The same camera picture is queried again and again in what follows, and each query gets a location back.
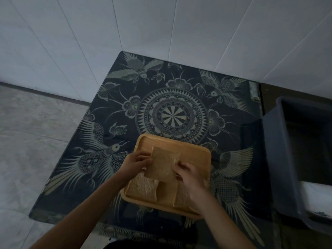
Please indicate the person's left hand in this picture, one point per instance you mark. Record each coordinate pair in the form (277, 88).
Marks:
(131, 167)

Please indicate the person's right hand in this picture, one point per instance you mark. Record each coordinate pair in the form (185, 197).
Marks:
(193, 182)

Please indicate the person's right fingers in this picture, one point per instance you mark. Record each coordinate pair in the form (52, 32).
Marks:
(181, 169)

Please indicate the person's left thumb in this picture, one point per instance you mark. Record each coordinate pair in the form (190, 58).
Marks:
(145, 162)

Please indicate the brown bread slice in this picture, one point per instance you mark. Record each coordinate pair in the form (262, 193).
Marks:
(182, 198)
(142, 188)
(162, 164)

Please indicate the person's right forearm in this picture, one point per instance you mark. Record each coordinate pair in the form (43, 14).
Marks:
(220, 223)

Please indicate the person's left forearm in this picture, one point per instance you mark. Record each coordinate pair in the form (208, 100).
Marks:
(83, 215)

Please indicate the wooden rectangular tray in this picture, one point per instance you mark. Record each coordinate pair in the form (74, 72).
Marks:
(190, 152)

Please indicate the dark bird patterned tablecloth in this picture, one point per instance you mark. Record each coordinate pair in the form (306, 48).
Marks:
(172, 111)

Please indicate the grey plastic bin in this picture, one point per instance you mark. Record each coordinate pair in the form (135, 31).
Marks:
(282, 152)

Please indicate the white packet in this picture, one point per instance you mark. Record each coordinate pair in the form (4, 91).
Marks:
(317, 198)

